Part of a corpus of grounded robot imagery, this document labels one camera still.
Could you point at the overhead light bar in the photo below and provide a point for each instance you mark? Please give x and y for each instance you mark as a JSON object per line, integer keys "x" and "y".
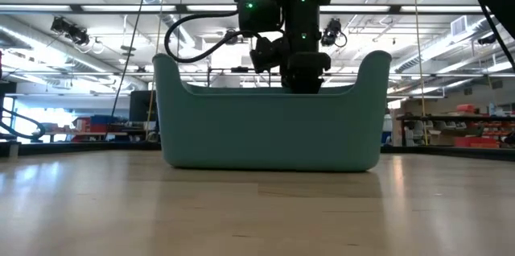
{"x": 128, "y": 7}

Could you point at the teal plastic bin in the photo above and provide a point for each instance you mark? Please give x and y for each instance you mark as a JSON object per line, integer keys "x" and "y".
{"x": 273, "y": 135}

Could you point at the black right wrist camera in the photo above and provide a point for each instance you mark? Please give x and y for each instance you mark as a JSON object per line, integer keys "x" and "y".
{"x": 265, "y": 54}

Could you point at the metal storage shelf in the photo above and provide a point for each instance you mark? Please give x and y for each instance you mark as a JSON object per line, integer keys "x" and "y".
{"x": 442, "y": 118}

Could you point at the workbench with coloured boxes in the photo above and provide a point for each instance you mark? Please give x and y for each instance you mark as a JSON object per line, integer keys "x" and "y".
{"x": 92, "y": 125}

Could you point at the black cabinet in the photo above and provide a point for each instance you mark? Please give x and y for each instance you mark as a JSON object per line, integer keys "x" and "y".
{"x": 141, "y": 105}

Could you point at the black ceiling-mounted device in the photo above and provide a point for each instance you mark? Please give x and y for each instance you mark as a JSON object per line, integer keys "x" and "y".
{"x": 332, "y": 30}
{"x": 70, "y": 30}

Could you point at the white air vent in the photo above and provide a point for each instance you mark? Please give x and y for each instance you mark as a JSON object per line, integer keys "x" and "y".
{"x": 458, "y": 26}

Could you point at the black aluminium table frame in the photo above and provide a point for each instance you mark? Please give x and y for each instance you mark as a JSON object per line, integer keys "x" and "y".
{"x": 80, "y": 148}

